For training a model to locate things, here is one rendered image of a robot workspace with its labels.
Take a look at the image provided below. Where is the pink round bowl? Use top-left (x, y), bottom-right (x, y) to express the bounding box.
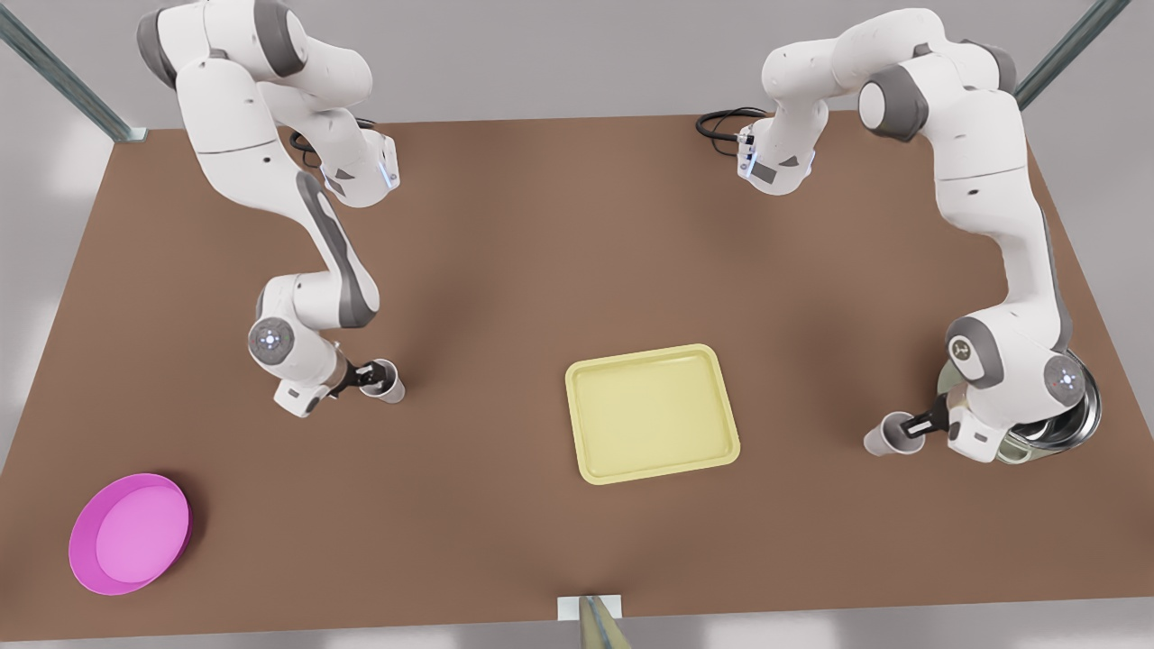
top-left (69, 473), bottom-right (194, 597)

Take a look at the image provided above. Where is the silver frame post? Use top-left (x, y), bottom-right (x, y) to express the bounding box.
top-left (0, 7), bottom-right (148, 144)
top-left (556, 594), bottom-right (633, 649)
top-left (1013, 0), bottom-right (1133, 111)

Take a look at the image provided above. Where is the yellow rectangular tray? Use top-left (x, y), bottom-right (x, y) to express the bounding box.
top-left (565, 343), bottom-right (742, 487)

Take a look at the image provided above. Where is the white IKEA cup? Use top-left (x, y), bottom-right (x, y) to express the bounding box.
top-left (361, 359), bottom-right (406, 405)
top-left (863, 411), bottom-right (927, 458)

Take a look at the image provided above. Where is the steel pot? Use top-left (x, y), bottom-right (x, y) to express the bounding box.
top-left (937, 354), bottom-right (1103, 466)

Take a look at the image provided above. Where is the black cable loop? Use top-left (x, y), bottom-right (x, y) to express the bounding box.
top-left (695, 107), bottom-right (773, 146)
top-left (289, 116), bottom-right (380, 173)

